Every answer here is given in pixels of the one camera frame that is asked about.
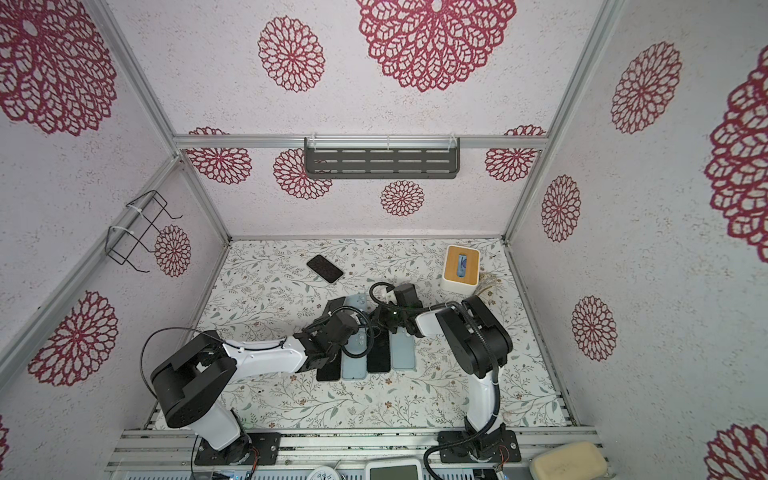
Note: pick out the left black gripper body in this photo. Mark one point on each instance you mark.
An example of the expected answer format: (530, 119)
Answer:
(326, 321)

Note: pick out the beige sponge block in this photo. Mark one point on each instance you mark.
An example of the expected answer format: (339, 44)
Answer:
(575, 461)

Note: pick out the white round timer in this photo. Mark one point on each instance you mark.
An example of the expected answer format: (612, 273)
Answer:
(324, 473)

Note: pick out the blue phone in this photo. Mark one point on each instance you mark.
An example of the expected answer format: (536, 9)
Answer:
(378, 360)

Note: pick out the black wire wall rack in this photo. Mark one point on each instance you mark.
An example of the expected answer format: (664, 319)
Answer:
(147, 208)

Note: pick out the light blue case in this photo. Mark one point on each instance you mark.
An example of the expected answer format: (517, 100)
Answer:
(402, 351)
(358, 301)

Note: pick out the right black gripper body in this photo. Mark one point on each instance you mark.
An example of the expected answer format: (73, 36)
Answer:
(391, 320)

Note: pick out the grey wall shelf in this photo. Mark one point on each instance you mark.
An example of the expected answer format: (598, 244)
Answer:
(386, 160)

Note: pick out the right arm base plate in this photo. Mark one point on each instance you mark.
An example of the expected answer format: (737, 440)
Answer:
(498, 447)

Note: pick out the black phone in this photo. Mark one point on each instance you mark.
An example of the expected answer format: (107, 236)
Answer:
(325, 268)

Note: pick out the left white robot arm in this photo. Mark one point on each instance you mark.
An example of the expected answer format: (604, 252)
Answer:
(188, 385)

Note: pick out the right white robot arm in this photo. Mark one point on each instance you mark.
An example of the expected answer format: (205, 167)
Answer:
(478, 341)

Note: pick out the white wooden-top tissue box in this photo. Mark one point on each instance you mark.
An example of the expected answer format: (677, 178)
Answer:
(461, 270)

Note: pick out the white display device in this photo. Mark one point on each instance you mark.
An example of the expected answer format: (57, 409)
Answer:
(404, 468)

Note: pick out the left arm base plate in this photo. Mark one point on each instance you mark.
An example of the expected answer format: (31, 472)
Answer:
(248, 449)

